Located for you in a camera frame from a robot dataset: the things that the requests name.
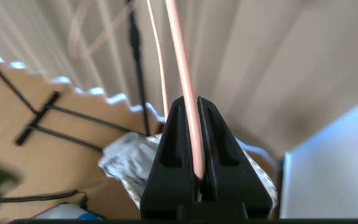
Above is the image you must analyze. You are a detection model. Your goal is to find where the black cable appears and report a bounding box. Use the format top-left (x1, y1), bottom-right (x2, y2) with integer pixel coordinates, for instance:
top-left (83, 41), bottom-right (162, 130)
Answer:
top-left (0, 189), bottom-right (89, 210)

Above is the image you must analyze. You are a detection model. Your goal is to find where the black clothes rack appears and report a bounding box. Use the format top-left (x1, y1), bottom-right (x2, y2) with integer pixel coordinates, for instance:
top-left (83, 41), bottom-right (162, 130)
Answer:
top-left (0, 0), bottom-right (152, 154)

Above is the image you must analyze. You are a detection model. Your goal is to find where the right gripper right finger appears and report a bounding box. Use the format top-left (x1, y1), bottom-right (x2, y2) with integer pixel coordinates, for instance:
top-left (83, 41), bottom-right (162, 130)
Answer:
top-left (198, 96), bottom-right (273, 219)

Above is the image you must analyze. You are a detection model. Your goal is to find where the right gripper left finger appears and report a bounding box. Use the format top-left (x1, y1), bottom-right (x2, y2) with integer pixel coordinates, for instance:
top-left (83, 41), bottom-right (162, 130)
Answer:
top-left (140, 96), bottom-right (199, 219)

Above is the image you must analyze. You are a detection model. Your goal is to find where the white laundry basket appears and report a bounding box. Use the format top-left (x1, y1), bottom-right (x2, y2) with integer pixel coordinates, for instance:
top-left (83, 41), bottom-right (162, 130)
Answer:
top-left (121, 133), bottom-right (280, 218)

